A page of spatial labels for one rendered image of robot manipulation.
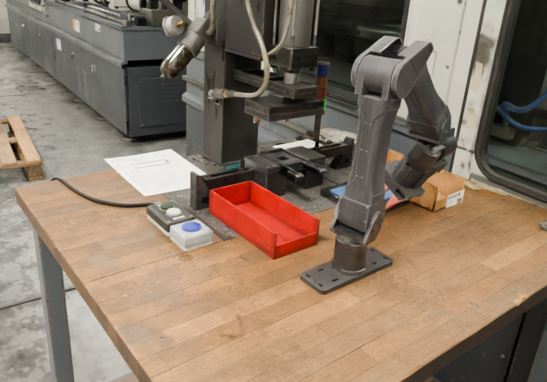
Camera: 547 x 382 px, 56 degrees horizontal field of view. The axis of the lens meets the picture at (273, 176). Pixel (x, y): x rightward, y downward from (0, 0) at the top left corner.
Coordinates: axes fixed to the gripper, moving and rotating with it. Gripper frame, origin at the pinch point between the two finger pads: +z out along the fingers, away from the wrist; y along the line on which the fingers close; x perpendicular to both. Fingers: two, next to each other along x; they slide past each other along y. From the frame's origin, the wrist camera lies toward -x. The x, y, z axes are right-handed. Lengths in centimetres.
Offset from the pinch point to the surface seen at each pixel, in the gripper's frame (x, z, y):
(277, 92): 12.3, -5.3, 35.0
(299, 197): 9.6, 12.9, 14.6
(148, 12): -103, 149, 290
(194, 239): 45.6, 7.4, 8.9
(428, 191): -13.6, -2.7, -2.5
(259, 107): 18.8, -3.4, 32.4
